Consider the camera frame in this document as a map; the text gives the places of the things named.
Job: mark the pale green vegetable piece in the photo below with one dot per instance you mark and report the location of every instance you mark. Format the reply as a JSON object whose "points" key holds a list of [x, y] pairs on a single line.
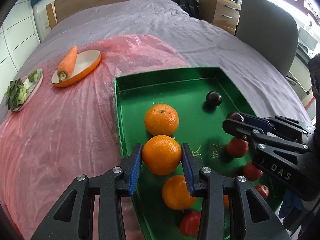
{"points": [[35, 76]]}

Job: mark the dark purple plum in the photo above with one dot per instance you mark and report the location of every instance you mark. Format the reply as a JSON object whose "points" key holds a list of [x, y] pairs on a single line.
{"points": [[214, 98], [235, 116]]}

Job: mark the white desk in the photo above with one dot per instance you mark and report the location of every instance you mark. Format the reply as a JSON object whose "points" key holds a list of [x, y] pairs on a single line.
{"points": [[307, 40]]}

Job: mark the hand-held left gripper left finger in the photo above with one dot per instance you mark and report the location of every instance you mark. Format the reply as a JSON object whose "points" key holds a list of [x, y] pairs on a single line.
{"points": [[133, 170]]}

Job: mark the round white plate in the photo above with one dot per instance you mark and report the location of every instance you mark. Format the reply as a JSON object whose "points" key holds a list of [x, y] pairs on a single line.
{"points": [[33, 86]]}

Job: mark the green cardboard box tray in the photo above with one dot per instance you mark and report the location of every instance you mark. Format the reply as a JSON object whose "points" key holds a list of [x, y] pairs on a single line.
{"points": [[190, 85]]}

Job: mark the wall socket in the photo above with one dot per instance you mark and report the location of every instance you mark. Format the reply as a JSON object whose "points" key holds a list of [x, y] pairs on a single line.
{"points": [[46, 25]]}

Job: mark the leafy green vegetable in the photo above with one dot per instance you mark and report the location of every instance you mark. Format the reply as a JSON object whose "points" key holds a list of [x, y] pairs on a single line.
{"points": [[13, 91]]}

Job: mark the white wardrobe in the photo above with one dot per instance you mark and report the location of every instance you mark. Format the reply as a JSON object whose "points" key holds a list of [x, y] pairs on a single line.
{"points": [[17, 30]]}

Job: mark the grey chair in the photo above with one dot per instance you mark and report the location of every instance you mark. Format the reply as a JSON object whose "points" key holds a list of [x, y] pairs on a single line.
{"points": [[267, 35]]}

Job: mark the black backpack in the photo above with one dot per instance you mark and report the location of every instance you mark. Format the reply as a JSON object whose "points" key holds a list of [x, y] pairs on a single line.
{"points": [[186, 3]]}

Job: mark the person's right hand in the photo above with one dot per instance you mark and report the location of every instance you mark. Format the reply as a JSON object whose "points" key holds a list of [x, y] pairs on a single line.
{"points": [[291, 203]]}

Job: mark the small red apple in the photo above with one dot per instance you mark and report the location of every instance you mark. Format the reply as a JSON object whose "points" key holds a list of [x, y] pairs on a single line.
{"points": [[190, 223], [237, 148], [251, 171], [262, 190]]}

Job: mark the pink plastic sheet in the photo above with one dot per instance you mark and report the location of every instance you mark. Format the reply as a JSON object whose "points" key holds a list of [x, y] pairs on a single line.
{"points": [[75, 130]]}

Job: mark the orange mandarin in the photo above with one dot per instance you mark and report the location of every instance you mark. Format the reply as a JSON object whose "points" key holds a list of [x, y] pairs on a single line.
{"points": [[226, 202], [161, 119], [161, 155], [175, 192]]}

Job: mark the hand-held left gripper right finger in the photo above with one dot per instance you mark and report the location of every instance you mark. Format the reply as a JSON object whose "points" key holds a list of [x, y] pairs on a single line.
{"points": [[187, 172]]}

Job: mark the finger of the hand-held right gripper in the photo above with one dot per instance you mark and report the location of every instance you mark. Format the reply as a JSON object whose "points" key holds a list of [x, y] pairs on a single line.
{"points": [[237, 128], [255, 120]]}

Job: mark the wooden nightstand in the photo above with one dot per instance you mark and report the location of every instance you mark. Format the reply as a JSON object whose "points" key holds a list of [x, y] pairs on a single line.
{"points": [[220, 12]]}

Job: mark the orange oval dish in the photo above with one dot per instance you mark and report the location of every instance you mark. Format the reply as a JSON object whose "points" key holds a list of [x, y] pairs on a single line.
{"points": [[87, 60]]}

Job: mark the orange carrot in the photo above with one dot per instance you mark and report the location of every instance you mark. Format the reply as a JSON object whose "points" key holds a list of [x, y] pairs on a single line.
{"points": [[67, 62]]}

